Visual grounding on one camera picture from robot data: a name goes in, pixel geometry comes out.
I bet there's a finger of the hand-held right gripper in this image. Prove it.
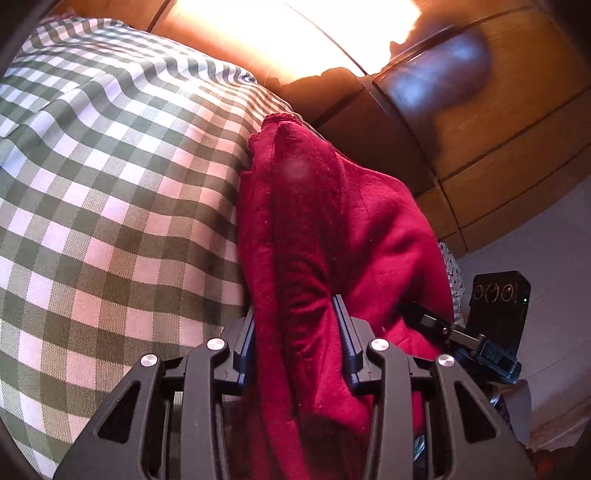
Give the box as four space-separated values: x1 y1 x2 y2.
401 301 482 354

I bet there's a wooden wardrobe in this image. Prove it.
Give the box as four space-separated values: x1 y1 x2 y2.
60 0 591 254

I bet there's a pale crumpled cloth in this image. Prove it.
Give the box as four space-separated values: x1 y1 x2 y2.
501 381 533 450

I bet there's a red fleece garment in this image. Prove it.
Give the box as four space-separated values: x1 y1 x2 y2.
235 112 455 480

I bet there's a white dotted cloth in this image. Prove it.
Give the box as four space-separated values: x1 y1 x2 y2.
438 241 466 328

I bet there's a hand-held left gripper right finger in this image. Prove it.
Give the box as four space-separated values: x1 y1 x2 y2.
332 294 535 480

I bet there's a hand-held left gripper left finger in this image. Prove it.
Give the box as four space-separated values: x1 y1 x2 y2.
53 307 257 480

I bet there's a green white checked bedsheet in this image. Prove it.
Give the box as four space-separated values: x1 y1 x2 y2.
0 14 296 480

